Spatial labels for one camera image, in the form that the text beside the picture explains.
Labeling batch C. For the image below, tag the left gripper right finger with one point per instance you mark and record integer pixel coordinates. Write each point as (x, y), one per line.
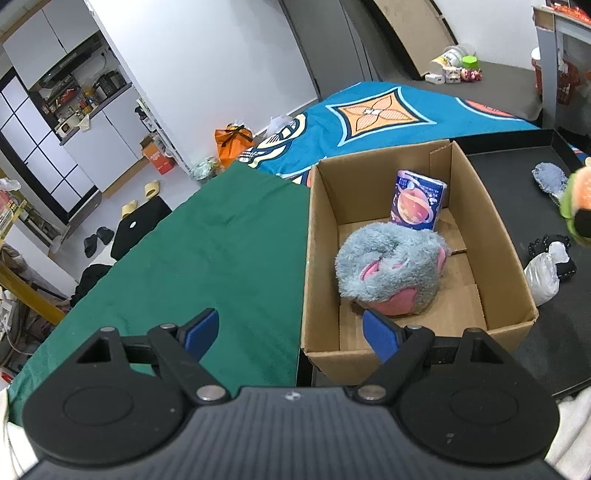
(402, 352)

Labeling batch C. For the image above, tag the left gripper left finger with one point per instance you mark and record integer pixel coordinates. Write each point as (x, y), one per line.
(179, 349)

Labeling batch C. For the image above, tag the grey fluffy plush slipper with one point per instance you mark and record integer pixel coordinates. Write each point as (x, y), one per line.
(390, 268)

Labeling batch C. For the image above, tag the blue planet tissue pack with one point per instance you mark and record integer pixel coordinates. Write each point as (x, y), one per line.
(417, 200)

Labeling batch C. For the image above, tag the white plastic bag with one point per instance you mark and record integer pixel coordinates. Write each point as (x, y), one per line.
(542, 279)

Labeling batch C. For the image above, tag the plush hamburger toy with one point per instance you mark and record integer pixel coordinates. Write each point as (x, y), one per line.
(575, 205)

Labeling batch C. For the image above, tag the brown cardboard box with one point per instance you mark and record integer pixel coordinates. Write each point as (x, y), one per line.
(462, 273)

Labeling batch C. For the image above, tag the green cloth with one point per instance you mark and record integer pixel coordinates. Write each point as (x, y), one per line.
(237, 246)

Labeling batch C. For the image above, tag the black clothing on floor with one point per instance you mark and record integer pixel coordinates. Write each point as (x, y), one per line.
(130, 231)

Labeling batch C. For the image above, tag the black slippers pair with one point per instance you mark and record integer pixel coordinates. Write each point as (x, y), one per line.
(90, 243)

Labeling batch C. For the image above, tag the yellow slipper left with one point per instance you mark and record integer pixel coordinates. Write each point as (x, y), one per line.
(128, 208)

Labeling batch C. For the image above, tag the black lace fabric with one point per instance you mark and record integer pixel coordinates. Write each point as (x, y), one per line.
(558, 246)

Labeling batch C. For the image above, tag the white fabric bundle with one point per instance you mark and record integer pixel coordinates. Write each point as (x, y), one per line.
(570, 451)

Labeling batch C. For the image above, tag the orange cardboard box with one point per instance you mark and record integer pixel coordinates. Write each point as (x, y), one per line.
(154, 150)

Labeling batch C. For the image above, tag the orange bag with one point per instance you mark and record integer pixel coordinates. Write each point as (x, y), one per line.
(231, 141)

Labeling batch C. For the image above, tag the black plastic tray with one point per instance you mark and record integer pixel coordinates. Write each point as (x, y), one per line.
(556, 351)

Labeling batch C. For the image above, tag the small grey plush piece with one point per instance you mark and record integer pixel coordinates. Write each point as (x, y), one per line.
(551, 179)

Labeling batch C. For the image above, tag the blue patterned blanket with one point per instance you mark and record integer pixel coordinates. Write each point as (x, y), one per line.
(373, 115)

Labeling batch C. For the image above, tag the green cup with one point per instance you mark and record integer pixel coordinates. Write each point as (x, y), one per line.
(470, 62)

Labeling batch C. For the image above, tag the white plastic jar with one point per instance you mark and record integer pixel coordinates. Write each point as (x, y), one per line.
(451, 57)

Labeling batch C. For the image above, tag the leaning framed board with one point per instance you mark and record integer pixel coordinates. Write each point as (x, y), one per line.
(416, 30)

